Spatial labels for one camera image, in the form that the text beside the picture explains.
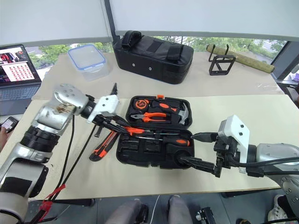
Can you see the open laptop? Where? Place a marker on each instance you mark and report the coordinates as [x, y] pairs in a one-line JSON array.
[[17, 93]]

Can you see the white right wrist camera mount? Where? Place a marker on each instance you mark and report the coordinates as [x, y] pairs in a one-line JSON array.
[[233, 130]]

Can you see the small black tool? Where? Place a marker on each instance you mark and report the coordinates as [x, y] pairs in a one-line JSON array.
[[97, 131]]

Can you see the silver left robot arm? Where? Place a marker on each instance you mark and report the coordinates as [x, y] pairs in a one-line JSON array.
[[58, 107]]

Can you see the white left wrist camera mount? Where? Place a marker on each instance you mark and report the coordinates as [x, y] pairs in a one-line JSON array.
[[107, 103]]

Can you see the orange black tape measure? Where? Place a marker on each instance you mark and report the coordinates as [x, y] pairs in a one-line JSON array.
[[141, 103]]

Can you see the rolled olive mat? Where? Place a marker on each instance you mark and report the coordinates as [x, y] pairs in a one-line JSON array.
[[247, 61]]

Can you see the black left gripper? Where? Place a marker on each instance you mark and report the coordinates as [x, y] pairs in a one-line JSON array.
[[108, 116]]

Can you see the orange black utility knife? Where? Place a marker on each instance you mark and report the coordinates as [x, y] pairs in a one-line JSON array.
[[102, 149]]

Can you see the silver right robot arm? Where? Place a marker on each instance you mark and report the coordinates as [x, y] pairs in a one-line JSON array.
[[275, 151]]

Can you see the black smartphone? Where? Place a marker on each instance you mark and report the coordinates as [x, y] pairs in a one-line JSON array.
[[9, 123]]

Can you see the dark window frame post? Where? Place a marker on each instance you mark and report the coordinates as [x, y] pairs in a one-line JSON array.
[[286, 60]]

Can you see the dark window pillar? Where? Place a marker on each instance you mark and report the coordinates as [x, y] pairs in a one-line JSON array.
[[112, 21]]

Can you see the black plastic tool case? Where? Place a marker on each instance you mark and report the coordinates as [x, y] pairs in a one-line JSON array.
[[151, 154]]

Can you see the person's hand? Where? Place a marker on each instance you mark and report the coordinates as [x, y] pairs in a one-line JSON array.
[[2, 138]]

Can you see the clear container blue lid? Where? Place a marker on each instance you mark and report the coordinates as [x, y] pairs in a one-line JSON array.
[[90, 61]]

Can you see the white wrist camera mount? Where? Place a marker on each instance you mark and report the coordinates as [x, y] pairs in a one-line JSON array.
[[107, 103], [233, 130]]

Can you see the black floor device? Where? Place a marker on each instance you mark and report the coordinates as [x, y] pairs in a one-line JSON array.
[[205, 215]]

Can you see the white shoe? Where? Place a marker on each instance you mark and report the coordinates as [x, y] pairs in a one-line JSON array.
[[276, 207]]

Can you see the black fabric bag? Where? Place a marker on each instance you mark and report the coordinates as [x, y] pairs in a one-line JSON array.
[[154, 59]]

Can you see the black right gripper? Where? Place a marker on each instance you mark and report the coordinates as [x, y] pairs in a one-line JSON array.
[[225, 149]]

